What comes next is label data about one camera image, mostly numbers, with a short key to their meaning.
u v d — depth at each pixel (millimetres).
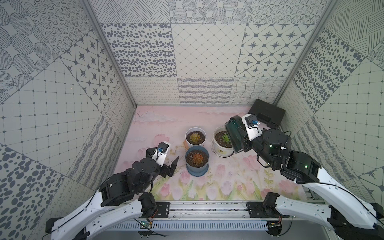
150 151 580
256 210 743
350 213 391
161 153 521
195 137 888
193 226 701
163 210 737
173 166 566
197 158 804
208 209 761
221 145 838
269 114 1102
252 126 477
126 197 439
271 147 408
